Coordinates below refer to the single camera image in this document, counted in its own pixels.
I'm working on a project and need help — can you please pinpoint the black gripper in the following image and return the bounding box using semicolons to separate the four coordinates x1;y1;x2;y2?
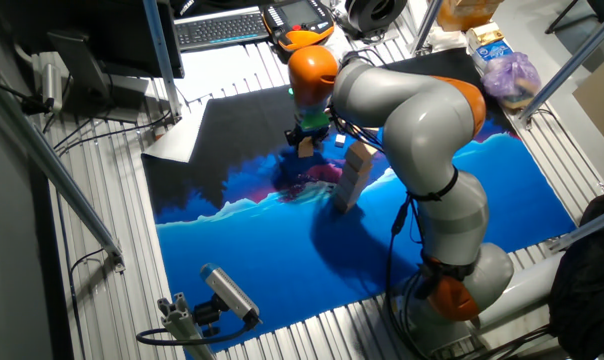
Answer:
283;124;332;149

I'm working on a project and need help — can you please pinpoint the large wooden cube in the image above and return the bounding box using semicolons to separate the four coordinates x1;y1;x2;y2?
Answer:
331;194;357;215
345;139;378;170
334;185;363;204
336;174;369;195
340;162;374;184
297;135;316;160

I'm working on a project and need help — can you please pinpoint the orange black teach pendant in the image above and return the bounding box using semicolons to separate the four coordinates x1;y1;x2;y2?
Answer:
260;0;336;54

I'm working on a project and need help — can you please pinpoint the blue landscape print mat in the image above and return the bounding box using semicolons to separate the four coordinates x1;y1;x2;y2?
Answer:
140;47;578;359

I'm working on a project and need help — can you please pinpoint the black round reel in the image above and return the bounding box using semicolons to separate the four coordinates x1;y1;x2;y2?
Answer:
344;0;409;40

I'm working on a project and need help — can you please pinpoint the white paper sheet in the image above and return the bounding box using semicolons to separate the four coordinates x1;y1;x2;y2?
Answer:
142;102;211;165

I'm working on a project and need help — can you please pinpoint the black computer keyboard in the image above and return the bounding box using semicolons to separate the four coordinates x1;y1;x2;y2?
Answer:
173;5;271;53

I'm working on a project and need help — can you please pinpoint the white crumpled cloth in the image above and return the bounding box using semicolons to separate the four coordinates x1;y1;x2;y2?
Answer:
425;25;471;51

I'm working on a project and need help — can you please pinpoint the brown cardboard box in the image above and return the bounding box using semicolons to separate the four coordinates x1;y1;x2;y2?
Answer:
435;0;506;32

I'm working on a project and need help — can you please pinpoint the blue white carton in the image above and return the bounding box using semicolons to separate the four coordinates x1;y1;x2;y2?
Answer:
465;22;515;76

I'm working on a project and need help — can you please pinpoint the purple plastic bag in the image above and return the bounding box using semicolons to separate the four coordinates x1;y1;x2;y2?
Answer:
480;51;542;110

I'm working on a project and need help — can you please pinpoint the black computer monitor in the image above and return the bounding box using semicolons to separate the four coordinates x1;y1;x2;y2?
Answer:
0;0;186;80

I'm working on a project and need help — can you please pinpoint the dark monitor stand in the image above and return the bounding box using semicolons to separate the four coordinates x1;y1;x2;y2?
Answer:
46;29;156;125

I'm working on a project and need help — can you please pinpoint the silver cylindrical device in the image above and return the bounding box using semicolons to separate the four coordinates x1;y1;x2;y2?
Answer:
40;62;65;112

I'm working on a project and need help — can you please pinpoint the white cylindrical tube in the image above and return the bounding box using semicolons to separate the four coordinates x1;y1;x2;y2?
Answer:
474;249;568;351

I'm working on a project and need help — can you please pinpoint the black jacket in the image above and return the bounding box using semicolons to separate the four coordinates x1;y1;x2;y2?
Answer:
549;191;604;360

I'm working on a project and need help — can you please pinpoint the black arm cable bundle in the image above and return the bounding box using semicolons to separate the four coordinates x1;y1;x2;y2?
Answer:
329;47;433;360

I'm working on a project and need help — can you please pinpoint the black strap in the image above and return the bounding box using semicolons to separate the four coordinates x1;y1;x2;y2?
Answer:
406;167;461;204
415;254;479;301

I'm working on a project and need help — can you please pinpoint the silver aluminium frame post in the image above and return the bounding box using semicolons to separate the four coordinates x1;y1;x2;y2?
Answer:
141;0;183;124
410;0;444;55

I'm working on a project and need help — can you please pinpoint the silver bar camera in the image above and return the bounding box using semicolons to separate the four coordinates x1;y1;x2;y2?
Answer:
199;263;263;326

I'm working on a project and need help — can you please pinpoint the black camera ball mount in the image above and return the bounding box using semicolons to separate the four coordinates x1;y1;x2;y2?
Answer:
191;294;224;339

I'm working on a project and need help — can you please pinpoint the short aluminium extrusion post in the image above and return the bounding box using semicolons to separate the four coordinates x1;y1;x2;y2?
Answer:
156;292;218;360

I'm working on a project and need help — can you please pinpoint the black camera cable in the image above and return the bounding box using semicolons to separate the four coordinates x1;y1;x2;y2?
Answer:
135;317;257;347

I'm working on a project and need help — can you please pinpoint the silver aluminium frame bar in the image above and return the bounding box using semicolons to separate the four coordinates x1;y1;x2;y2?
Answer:
517;2;604;125
546;202;604;254
0;69;127;274

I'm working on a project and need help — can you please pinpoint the black cable with plug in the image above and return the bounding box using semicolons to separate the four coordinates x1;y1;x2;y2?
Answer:
0;74;53;117

